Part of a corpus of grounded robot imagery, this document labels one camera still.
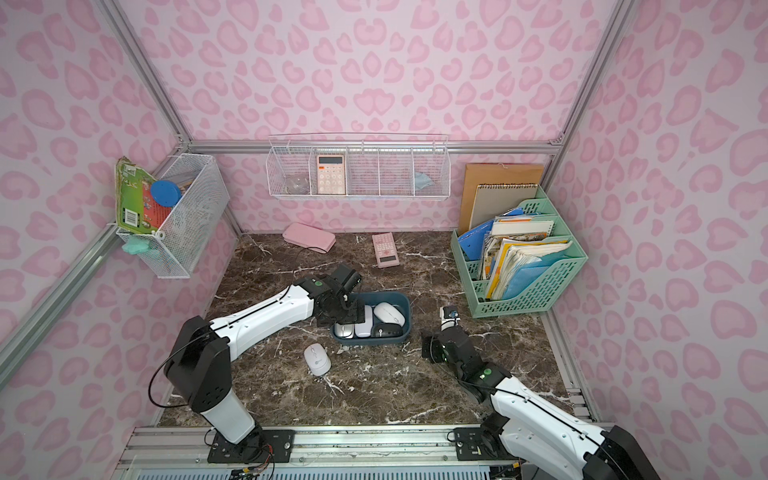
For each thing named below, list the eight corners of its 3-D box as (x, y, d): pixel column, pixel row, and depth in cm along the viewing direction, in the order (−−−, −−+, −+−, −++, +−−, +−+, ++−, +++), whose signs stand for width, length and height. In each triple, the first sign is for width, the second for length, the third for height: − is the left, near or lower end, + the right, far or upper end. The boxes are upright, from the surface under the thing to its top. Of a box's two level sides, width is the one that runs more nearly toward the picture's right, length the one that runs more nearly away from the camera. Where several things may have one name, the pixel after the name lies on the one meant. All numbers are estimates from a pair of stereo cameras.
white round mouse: (313, 379, 86) (311, 376, 84) (303, 352, 91) (301, 348, 89) (334, 368, 88) (332, 365, 85) (323, 342, 93) (321, 338, 91)
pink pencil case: (281, 238, 122) (279, 233, 120) (295, 224, 127) (294, 219, 125) (325, 255, 116) (324, 251, 113) (338, 240, 121) (337, 235, 119)
